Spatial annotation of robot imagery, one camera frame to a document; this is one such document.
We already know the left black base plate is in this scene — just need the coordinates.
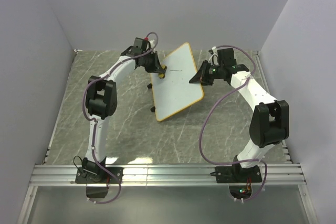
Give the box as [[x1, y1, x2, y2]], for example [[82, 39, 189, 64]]
[[75, 167, 124, 184]]

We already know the wire whiteboard stand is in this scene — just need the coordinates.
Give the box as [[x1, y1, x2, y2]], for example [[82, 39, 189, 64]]
[[147, 83, 156, 112]]

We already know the yellow-framed whiteboard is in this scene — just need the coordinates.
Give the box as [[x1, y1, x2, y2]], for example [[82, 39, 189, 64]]
[[150, 42, 204, 122]]

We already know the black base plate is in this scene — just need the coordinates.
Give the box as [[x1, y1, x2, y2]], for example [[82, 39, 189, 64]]
[[75, 167, 124, 184], [210, 164, 262, 184]]

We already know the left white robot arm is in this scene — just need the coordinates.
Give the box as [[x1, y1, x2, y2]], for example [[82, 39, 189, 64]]
[[82, 41, 166, 183]]

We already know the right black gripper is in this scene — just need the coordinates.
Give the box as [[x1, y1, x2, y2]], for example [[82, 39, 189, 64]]
[[188, 61, 223, 87]]

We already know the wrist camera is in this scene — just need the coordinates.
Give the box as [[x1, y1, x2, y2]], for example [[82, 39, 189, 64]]
[[208, 47, 237, 67], [133, 37, 156, 54]]

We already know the aluminium mounting rail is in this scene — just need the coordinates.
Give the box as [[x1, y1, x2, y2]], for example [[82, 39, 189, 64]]
[[29, 163, 306, 187]]

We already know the yellow bone-shaped eraser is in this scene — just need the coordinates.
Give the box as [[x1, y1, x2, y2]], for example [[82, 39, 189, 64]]
[[157, 65, 167, 79]]

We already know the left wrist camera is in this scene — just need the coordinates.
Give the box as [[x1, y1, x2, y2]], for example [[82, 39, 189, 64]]
[[133, 37, 156, 54]]

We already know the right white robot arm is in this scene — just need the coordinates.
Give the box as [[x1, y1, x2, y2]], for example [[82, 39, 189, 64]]
[[189, 60, 289, 182]]

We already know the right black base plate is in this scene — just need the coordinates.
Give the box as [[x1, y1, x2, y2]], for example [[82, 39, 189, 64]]
[[210, 164, 262, 184]]

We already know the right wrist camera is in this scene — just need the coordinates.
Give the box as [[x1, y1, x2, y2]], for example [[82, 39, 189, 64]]
[[208, 47, 237, 67]]

